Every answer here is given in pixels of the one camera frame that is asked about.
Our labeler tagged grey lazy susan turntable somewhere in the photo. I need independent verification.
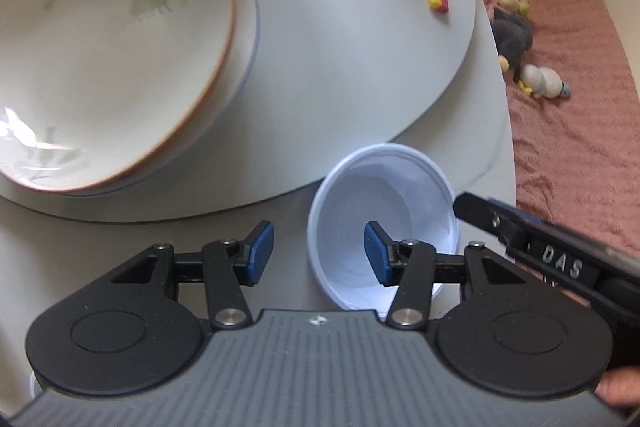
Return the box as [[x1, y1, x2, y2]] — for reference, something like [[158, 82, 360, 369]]
[[1, 0, 476, 222]]

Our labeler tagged pink bed blanket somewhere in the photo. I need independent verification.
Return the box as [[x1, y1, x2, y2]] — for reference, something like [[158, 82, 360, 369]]
[[483, 0, 639, 255]]

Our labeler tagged floral plate with brown rim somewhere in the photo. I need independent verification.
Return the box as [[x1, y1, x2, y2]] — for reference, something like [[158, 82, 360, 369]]
[[1, 0, 236, 194]]

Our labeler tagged right hand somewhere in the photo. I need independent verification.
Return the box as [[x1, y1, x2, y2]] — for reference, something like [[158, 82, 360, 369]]
[[596, 366, 640, 407]]

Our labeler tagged white plastic bowl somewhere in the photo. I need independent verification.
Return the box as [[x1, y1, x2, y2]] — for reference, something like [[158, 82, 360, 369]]
[[307, 144, 460, 317]]

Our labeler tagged floral plate underneath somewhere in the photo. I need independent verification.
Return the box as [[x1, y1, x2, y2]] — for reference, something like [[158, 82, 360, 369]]
[[69, 0, 259, 197]]

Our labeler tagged white duck plush toy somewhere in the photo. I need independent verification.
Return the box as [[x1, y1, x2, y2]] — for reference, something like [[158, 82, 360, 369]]
[[518, 64, 570, 100]]

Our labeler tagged grey plush toy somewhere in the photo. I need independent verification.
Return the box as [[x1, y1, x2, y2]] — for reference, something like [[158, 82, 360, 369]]
[[490, 0, 533, 72]]

